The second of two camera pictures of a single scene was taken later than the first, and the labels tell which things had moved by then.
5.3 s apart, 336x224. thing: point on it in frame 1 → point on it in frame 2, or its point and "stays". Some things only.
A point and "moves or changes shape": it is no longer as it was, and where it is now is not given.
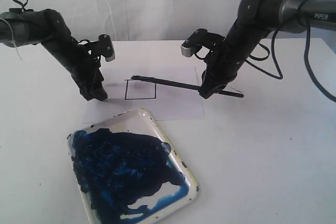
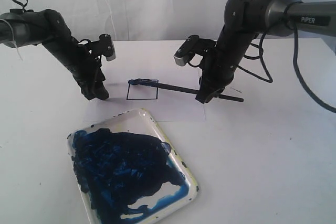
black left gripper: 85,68 stays
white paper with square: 165,103 stays
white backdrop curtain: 149,6 stays
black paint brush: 176,84 moves or changes shape
